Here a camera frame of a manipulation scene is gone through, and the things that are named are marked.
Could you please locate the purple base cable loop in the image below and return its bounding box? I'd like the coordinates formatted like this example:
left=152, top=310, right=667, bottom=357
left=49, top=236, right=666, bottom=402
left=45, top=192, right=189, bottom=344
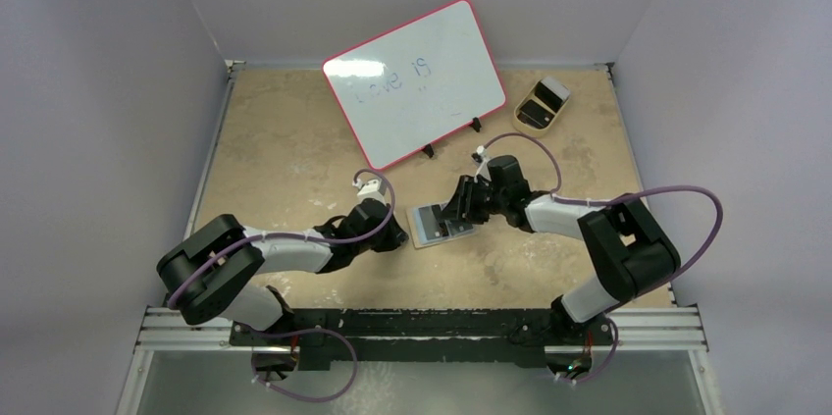
left=251, top=325, right=359, bottom=404

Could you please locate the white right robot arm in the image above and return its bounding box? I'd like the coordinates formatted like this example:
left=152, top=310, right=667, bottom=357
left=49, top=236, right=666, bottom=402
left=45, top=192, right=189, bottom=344
left=440, top=155, right=681, bottom=343

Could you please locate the stack of grey cards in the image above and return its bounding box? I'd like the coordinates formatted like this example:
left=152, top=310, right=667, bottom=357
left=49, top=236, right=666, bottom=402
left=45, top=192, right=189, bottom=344
left=538, top=77, right=571, bottom=106

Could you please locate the black whiteboard stand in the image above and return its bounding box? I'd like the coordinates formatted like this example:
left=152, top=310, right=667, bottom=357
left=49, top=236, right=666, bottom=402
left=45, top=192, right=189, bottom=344
left=421, top=117, right=482, bottom=159

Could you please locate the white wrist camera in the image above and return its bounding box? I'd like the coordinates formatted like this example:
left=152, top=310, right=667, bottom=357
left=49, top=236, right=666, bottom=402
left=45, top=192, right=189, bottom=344
left=353, top=179, right=388, bottom=204
left=471, top=145, right=491, bottom=182

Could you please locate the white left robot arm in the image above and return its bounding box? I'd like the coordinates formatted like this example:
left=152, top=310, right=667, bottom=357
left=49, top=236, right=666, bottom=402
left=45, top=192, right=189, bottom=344
left=156, top=199, right=408, bottom=345

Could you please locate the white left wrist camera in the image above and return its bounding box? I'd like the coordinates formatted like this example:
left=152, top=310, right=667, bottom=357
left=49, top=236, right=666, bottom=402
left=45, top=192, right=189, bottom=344
left=353, top=179, right=388, bottom=204

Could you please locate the black credit card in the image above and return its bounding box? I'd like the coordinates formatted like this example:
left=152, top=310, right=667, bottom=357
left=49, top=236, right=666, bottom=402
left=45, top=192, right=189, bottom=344
left=420, top=208, right=474, bottom=240

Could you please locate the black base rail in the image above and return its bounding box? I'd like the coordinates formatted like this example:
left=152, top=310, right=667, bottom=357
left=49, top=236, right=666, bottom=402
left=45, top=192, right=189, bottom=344
left=230, top=308, right=614, bottom=375

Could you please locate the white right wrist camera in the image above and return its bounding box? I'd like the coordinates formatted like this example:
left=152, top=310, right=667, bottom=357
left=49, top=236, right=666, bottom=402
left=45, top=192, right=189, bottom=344
left=471, top=145, right=491, bottom=182

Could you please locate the pink framed whiteboard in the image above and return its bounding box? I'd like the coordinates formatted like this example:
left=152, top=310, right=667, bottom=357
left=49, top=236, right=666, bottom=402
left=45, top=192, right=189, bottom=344
left=322, top=0, right=507, bottom=170

